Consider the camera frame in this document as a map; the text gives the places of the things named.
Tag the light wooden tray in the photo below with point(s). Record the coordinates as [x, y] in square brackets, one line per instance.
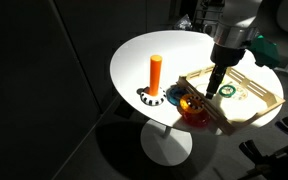
[248, 96]

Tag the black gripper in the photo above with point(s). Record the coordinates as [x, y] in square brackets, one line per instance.
[223, 58]

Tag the white round pedestal table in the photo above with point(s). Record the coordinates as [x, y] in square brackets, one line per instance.
[166, 137]

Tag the black and white striped base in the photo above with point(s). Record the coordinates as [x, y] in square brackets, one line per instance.
[151, 100]

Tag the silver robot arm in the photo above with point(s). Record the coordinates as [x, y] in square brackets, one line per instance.
[238, 25]

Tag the black clamp stand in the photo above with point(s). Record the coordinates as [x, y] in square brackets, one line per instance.
[271, 167]

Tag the orange stacking post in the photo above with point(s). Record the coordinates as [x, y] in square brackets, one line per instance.
[155, 69]

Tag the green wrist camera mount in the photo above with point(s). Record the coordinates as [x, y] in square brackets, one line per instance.
[265, 52]

